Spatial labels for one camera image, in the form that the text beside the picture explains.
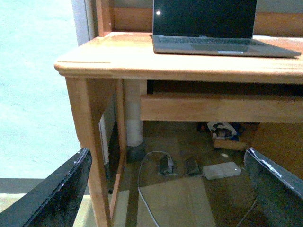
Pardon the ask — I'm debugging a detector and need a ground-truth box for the white power adapter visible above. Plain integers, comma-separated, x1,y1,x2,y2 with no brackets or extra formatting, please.
202,162,241,180

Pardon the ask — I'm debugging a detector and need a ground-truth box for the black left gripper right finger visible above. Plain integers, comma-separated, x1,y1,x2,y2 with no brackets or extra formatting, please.
244,148,303,227

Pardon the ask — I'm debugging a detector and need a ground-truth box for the wooden desk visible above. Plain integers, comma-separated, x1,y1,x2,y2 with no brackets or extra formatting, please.
54,0,303,227

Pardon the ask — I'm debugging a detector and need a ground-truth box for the dark plug on floor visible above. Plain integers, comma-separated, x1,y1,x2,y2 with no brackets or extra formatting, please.
159,155,174,175

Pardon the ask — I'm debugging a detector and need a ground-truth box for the grey open laptop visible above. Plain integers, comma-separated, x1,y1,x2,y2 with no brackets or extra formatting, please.
152,0,301,58

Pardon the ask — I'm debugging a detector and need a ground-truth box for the white cable on floor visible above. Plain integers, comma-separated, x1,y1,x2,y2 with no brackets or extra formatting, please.
137,151,176,227

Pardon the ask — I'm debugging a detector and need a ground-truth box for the dark adapter on floor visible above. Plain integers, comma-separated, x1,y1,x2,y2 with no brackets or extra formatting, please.
185,157,200,175

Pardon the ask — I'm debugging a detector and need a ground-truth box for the cardboard box with clutter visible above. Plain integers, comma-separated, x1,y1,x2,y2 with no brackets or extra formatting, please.
196,122,258,151

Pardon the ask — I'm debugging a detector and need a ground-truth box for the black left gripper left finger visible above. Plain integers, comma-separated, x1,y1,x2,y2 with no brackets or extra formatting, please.
0,148,92,227

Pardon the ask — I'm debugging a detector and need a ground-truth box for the white pipe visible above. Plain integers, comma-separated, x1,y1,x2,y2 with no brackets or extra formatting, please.
124,79,143,147

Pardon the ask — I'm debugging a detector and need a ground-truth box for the wooden keyboard drawer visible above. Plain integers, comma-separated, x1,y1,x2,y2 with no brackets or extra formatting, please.
140,80,303,123

